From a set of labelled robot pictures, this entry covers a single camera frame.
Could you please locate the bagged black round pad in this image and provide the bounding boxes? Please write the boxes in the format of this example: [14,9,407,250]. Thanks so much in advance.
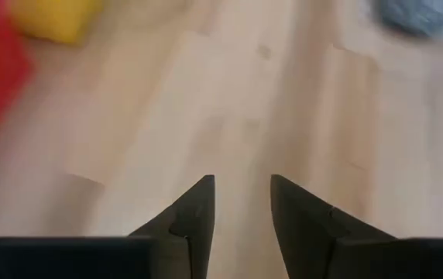
[371,0,443,53]

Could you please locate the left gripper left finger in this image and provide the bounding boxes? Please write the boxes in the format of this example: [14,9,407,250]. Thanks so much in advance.
[0,174,216,279]

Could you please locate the yellow plastic basket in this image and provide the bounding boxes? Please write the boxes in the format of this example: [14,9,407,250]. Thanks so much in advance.
[7,0,105,47]

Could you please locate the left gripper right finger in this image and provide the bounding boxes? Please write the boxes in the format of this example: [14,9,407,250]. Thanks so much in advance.
[270,174,443,279]

